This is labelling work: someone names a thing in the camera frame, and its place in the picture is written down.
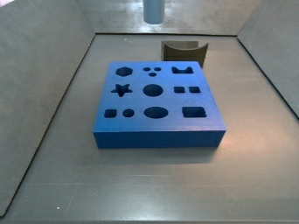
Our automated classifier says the dark curved holder block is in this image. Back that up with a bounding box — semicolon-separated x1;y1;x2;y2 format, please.
160;40;211;68

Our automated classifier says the blue shape sorter block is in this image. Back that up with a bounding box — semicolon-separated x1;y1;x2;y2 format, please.
93;61;227;149

